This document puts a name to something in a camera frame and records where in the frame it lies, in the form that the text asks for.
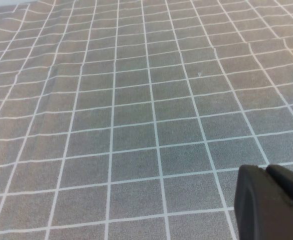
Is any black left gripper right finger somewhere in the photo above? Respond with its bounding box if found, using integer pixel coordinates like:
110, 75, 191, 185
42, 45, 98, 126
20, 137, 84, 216
265, 163, 293, 213

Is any grey white-grid tablecloth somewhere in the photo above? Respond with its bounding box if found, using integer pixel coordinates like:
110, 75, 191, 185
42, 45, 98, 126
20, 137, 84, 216
0, 0, 293, 240

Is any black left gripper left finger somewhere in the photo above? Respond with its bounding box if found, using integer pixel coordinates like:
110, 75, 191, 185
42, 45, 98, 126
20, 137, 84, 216
233, 164, 293, 240

